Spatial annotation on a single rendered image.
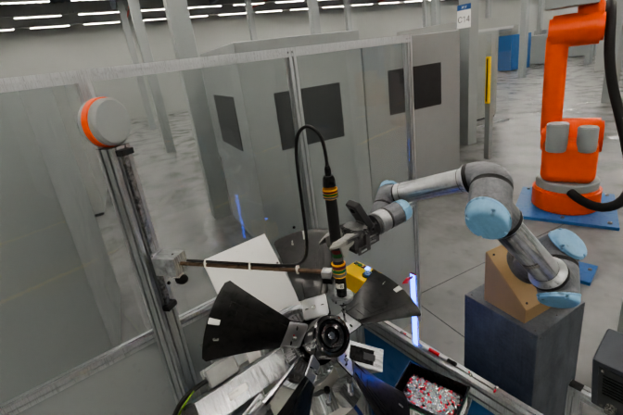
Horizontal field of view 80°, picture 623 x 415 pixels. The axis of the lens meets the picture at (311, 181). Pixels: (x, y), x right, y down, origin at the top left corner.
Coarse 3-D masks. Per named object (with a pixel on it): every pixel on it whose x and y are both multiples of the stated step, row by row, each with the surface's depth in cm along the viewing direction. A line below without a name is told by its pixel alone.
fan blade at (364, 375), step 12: (360, 372) 112; (360, 384) 107; (372, 384) 112; (384, 384) 118; (372, 396) 107; (384, 396) 111; (396, 396) 116; (372, 408) 104; (384, 408) 107; (396, 408) 112; (408, 408) 116
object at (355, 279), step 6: (354, 264) 171; (348, 270) 166; (354, 270) 166; (360, 270) 165; (348, 276) 165; (354, 276) 162; (360, 276) 161; (348, 282) 166; (354, 282) 162; (360, 282) 159; (348, 288) 168; (354, 288) 164
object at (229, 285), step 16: (224, 288) 103; (240, 288) 104; (224, 304) 103; (240, 304) 104; (256, 304) 105; (208, 320) 102; (224, 320) 103; (240, 320) 104; (256, 320) 105; (272, 320) 106; (288, 320) 108; (208, 336) 102; (224, 336) 103; (240, 336) 105; (256, 336) 106; (272, 336) 108; (208, 352) 102; (224, 352) 104; (240, 352) 106
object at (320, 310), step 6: (324, 294) 117; (306, 300) 119; (312, 300) 118; (318, 300) 117; (324, 300) 116; (306, 306) 118; (318, 306) 116; (324, 306) 115; (306, 312) 117; (312, 312) 116; (318, 312) 115; (324, 312) 114; (306, 318) 117; (312, 318) 116
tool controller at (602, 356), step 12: (612, 336) 92; (600, 348) 91; (612, 348) 90; (600, 360) 88; (612, 360) 87; (600, 372) 89; (612, 372) 87; (600, 384) 91; (612, 384) 89; (600, 396) 94; (612, 396) 91; (612, 408) 92
